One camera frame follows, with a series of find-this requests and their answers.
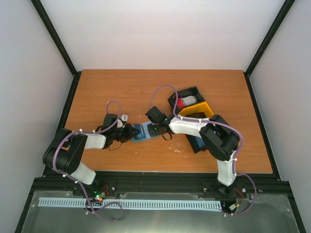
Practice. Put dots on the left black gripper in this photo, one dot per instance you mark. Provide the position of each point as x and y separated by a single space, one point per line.
129 133

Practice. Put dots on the blue VIP credit card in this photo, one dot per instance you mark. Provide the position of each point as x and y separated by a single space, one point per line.
140 136

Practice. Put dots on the blue card holder wallet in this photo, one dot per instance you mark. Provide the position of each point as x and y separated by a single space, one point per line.
145 127

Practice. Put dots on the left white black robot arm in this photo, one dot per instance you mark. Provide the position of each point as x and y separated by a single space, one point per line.
65 152

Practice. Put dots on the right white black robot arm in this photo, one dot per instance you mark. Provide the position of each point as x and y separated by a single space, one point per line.
221 140

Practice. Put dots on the white card stack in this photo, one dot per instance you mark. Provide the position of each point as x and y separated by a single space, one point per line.
189 100

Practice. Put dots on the black bin with blue cards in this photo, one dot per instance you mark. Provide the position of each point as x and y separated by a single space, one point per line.
196 143

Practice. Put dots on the blue card stack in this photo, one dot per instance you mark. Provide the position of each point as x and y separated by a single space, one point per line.
198 142

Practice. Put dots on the dark card stack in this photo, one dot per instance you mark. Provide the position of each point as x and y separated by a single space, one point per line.
197 115

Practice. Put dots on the black bin with red cards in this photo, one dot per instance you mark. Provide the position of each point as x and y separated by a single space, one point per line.
192 91

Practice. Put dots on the yellow bin with dark cards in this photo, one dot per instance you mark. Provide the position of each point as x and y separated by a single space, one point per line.
195 108

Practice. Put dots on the light blue slotted cable duct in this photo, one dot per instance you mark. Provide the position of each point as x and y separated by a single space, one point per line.
204 205

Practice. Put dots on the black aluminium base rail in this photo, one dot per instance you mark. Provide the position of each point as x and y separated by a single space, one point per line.
202 184

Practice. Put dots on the left black frame post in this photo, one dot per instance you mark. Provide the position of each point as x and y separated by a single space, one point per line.
41 11

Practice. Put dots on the black frame post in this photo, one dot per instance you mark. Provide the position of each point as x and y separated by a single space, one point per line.
285 8
41 11

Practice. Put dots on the right black frame post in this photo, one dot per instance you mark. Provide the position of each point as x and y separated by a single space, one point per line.
285 8

